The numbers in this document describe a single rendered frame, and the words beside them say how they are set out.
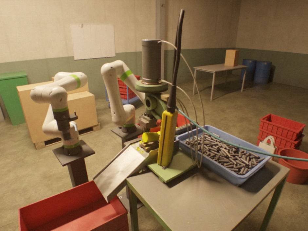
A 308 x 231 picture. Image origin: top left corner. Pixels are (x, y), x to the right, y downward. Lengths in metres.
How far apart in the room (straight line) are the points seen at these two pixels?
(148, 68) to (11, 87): 3.86
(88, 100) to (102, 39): 2.56
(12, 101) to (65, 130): 3.62
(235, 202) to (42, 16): 5.24
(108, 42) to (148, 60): 4.72
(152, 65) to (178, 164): 0.64
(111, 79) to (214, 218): 1.14
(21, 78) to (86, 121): 1.72
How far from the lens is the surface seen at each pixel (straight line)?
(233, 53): 6.61
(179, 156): 1.33
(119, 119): 1.57
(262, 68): 8.72
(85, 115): 3.72
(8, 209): 2.80
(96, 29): 5.73
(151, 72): 1.17
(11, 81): 4.70
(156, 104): 1.20
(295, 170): 2.97
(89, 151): 1.58
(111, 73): 1.49
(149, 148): 1.36
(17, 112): 4.91
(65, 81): 1.44
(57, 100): 1.17
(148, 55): 1.16
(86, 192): 1.60
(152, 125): 1.28
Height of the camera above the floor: 1.76
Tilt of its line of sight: 23 degrees down
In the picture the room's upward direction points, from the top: straight up
